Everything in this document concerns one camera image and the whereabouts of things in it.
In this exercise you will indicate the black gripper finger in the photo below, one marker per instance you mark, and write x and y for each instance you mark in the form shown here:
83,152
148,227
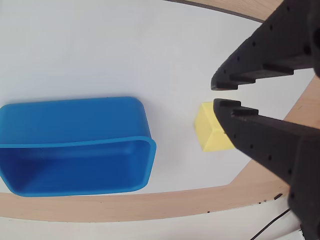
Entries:
275,145
275,47

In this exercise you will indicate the yellow cube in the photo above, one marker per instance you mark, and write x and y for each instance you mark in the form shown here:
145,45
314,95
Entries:
207,130

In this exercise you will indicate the white rectangular mat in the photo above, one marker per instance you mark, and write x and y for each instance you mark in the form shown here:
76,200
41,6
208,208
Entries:
112,50

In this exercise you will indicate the blue rectangular bin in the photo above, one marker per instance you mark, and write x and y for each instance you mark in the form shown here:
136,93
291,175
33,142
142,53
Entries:
75,162

